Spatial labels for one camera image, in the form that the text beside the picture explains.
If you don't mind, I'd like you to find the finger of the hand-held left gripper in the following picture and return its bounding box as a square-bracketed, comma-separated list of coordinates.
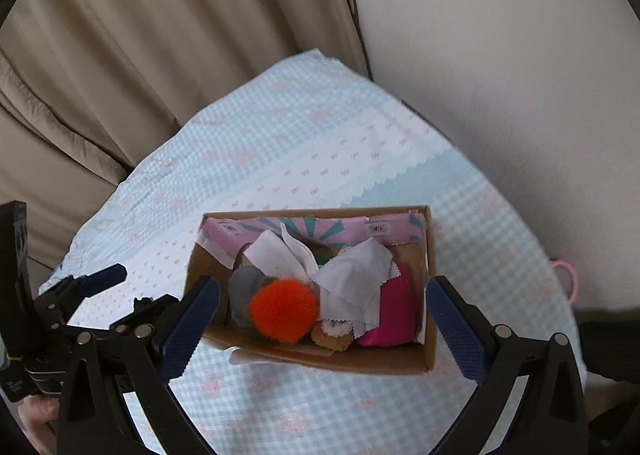
[36, 263, 128, 328]
[67, 294, 180, 338]

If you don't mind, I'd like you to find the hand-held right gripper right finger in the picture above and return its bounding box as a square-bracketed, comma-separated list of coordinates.
[425, 276, 592, 455]

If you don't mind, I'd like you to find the blue checked printed bed sheet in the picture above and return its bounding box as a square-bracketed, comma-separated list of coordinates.
[50, 49, 587, 455]

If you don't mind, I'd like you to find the brown plush toy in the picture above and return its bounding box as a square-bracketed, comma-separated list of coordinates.
[310, 317, 356, 352]

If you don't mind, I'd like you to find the person's left hand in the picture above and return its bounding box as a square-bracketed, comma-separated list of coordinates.
[19, 393, 60, 455]

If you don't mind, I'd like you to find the grey cloth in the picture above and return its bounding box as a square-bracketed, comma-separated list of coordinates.
[228, 267, 272, 327]

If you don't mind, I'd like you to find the pink pouch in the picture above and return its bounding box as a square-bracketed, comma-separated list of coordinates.
[357, 262, 419, 347]

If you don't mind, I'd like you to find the beige curtain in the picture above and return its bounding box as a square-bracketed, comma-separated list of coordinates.
[0, 0, 373, 281]

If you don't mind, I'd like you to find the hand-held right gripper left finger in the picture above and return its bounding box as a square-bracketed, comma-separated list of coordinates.
[56, 275, 222, 455]

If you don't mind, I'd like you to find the pink plastic ring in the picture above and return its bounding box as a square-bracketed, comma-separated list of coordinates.
[548, 258, 581, 306]

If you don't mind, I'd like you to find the orange pom-pom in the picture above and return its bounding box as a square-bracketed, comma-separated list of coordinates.
[248, 278, 319, 342]

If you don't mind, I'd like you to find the white cloth swatch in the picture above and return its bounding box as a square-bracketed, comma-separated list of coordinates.
[279, 222, 316, 282]
[244, 229, 302, 282]
[312, 237, 397, 327]

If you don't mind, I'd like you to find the pink printed cardboard box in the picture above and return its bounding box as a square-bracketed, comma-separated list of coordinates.
[184, 205, 439, 376]

